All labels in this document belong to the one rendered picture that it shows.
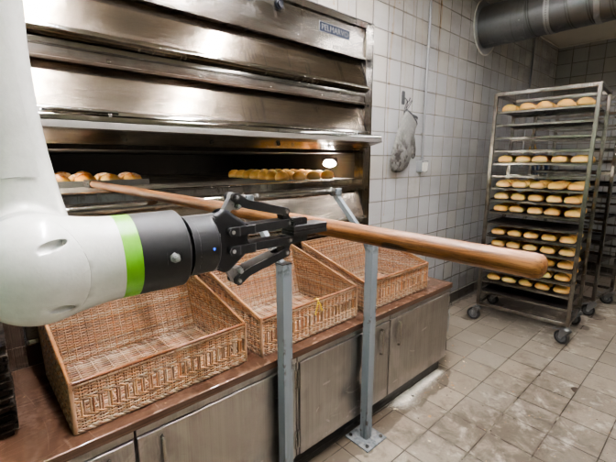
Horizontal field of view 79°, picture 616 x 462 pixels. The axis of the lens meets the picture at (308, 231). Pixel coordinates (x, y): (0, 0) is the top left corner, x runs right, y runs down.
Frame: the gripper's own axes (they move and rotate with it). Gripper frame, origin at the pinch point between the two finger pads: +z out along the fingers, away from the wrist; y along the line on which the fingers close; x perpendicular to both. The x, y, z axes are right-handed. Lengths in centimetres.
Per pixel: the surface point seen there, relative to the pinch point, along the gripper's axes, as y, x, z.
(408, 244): 1.2, 14.7, 6.7
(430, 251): 1.6, 18.0, 6.9
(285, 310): 41, -53, 37
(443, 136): -29, -115, 245
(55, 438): 62, -65, -31
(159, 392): 59, -63, -4
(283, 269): 26, -53, 36
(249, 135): -21, -98, 54
